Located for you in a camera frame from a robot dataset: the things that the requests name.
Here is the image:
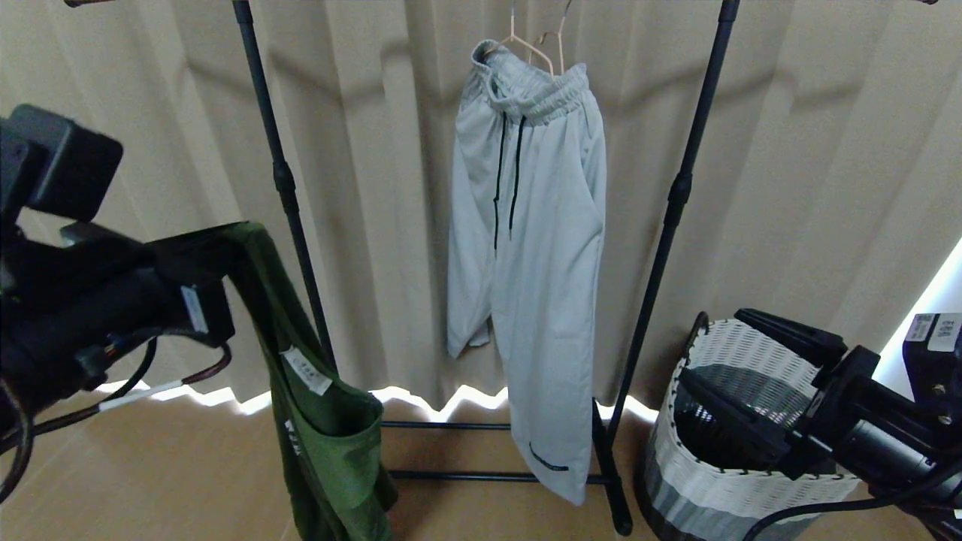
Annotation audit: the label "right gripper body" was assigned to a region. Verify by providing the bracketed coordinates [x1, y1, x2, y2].
[782, 346, 962, 493]

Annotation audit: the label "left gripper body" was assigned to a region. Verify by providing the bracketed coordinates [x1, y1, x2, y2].
[0, 225, 235, 407]

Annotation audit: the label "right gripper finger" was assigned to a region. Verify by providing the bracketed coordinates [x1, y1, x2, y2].
[676, 367, 812, 470]
[733, 308, 849, 369]

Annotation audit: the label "pale grey shorts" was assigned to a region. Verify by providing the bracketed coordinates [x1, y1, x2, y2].
[447, 39, 608, 506]

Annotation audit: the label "green garment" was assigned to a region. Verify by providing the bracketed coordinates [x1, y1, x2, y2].
[147, 220, 399, 541]

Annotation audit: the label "pink clothes hanger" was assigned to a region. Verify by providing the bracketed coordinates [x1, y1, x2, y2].
[530, 0, 576, 76]
[485, 0, 558, 76]

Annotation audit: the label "white laundry basket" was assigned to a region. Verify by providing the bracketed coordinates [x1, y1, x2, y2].
[635, 312, 861, 541]

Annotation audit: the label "black clothes rack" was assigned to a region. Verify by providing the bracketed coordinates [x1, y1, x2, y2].
[64, 0, 940, 536]

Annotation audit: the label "beige curtain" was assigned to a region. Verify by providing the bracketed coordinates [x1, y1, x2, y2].
[0, 0, 962, 418]

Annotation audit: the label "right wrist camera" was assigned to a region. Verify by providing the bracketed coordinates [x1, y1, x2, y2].
[902, 312, 962, 425]

